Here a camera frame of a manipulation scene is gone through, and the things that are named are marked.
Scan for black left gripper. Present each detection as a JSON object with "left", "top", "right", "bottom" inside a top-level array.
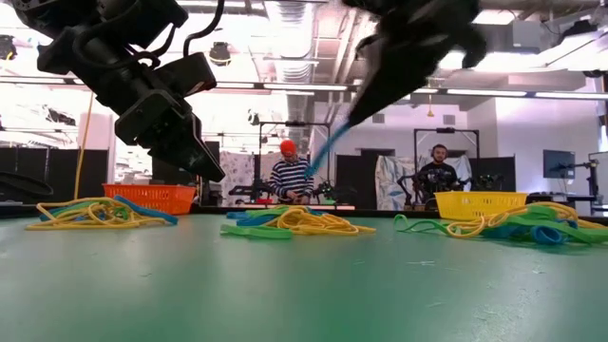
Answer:
[{"left": 115, "top": 89, "right": 227, "bottom": 183}]

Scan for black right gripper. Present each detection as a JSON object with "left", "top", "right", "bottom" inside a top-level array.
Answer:
[{"left": 348, "top": 0, "right": 488, "bottom": 127}]

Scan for blue rubber band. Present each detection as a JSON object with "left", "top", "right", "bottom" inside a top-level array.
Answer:
[{"left": 303, "top": 121, "right": 353, "bottom": 180}]

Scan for tangled green rubber bands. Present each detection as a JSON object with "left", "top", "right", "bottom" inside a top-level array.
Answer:
[
  {"left": 49, "top": 201, "right": 132, "bottom": 223},
  {"left": 448, "top": 202, "right": 608, "bottom": 245},
  {"left": 218, "top": 205, "right": 295, "bottom": 240}
]

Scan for green rubber band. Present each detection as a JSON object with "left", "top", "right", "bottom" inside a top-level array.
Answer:
[{"left": 392, "top": 213, "right": 450, "bottom": 235}]

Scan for black screen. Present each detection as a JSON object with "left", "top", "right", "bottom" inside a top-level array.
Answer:
[{"left": 150, "top": 140, "right": 221, "bottom": 186}]

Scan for white patterned backdrop sheet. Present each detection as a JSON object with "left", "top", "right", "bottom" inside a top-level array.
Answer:
[
  {"left": 219, "top": 150, "right": 261, "bottom": 191},
  {"left": 374, "top": 155, "right": 419, "bottom": 211}
]

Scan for orange plastic basket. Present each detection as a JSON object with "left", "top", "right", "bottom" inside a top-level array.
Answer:
[{"left": 103, "top": 183, "right": 199, "bottom": 216}]

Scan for person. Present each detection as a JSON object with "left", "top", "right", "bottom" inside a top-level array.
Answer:
[
  {"left": 416, "top": 143, "right": 461, "bottom": 194},
  {"left": 268, "top": 139, "right": 315, "bottom": 205}
]

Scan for long LED light bar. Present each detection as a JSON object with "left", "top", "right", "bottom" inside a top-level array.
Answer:
[{"left": 0, "top": 75, "right": 608, "bottom": 101}]

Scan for yellow plastic basket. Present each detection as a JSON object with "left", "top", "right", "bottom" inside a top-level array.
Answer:
[{"left": 434, "top": 190, "right": 528, "bottom": 221}]

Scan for black partition panel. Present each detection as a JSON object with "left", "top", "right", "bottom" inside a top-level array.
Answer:
[{"left": 0, "top": 146, "right": 109, "bottom": 204}]

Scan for green table mat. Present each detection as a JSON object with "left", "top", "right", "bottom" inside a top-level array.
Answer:
[{"left": 0, "top": 212, "right": 608, "bottom": 342}]

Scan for black frame stand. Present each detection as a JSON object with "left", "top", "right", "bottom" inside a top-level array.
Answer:
[
  {"left": 258, "top": 122, "right": 333, "bottom": 205},
  {"left": 413, "top": 126, "right": 480, "bottom": 210}
]

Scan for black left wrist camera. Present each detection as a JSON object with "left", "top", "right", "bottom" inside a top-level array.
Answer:
[{"left": 154, "top": 51, "right": 219, "bottom": 99}]

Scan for silver ventilation duct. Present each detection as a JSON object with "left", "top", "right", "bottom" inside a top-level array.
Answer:
[{"left": 263, "top": 0, "right": 320, "bottom": 137}]

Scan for yellow hanging power cable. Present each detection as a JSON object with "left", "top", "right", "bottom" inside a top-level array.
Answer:
[{"left": 72, "top": 91, "right": 95, "bottom": 200}]

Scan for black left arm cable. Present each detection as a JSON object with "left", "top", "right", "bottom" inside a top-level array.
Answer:
[{"left": 182, "top": 0, "right": 225, "bottom": 57}]

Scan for grey wall monitor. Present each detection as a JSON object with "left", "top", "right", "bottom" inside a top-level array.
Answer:
[{"left": 542, "top": 149, "right": 577, "bottom": 181}]

